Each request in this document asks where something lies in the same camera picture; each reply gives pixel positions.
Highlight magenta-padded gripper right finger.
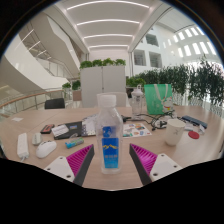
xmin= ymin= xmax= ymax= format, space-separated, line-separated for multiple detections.
xmin=128 ymin=143 xmax=183 ymax=186

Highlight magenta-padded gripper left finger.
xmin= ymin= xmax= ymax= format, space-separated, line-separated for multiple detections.
xmin=43 ymin=143 xmax=95 ymax=187

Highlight clear blue-labelled water bottle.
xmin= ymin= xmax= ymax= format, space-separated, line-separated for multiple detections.
xmin=94 ymin=94 xmax=124 ymax=175

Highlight teal small tube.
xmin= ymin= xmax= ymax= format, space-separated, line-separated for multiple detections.
xmin=64 ymin=137 xmax=85 ymax=150

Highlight black notebook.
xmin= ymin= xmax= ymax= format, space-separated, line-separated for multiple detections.
xmin=53 ymin=120 xmax=83 ymax=140

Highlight colourful sticker sheet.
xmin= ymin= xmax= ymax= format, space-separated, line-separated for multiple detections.
xmin=122 ymin=122 xmax=153 ymax=138

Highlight clear plastic pouch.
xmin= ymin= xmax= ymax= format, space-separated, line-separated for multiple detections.
xmin=81 ymin=114 xmax=99 ymax=137

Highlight small white box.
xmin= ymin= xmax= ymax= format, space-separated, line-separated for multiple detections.
xmin=51 ymin=124 xmax=70 ymax=138

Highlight white computer mouse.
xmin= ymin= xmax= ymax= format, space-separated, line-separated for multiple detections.
xmin=35 ymin=140 xmax=58 ymax=159

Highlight white mug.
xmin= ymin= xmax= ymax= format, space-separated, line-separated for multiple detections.
xmin=163 ymin=118 xmax=186 ymax=147

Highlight black and red small case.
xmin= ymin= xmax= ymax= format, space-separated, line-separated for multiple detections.
xmin=40 ymin=123 xmax=55 ymax=135

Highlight small white charger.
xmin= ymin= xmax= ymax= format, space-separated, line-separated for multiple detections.
xmin=31 ymin=132 xmax=43 ymax=146

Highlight white power strip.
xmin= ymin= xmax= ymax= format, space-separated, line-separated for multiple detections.
xmin=16 ymin=132 xmax=30 ymax=160

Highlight clear lidded tumbler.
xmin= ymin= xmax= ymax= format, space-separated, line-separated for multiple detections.
xmin=130 ymin=84 xmax=145 ymax=117

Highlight black office chair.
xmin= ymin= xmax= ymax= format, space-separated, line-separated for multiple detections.
xmin=44 ymin=97 xmax=66 ymax=110

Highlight green tote bag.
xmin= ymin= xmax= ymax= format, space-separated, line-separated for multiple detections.
xmin=143 ymin=83 xmax=174 ymax=116

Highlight green railing planter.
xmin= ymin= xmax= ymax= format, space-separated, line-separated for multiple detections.
xmin=61 ymin=79 xmax=82 ymax=91

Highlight white cabinet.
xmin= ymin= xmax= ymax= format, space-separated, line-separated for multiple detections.
xmin=80 ymin=65 xmax=127 ymax=108

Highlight green hedge plant row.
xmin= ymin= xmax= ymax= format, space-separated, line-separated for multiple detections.
xmin=126 ymin=58 xmax=224 ymax=116

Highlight green plants on cabinet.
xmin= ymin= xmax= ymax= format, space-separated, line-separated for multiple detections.
xmin=79 ymin=58 xmax=127 ymax=70

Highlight ceiling light strips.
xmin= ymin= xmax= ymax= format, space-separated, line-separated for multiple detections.
xmin=65 ymin=0 xmax=150 ymax=48

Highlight black cable tangle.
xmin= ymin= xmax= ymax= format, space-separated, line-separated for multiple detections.
xmin=121 ymin=111 xmax=178 ymax=132

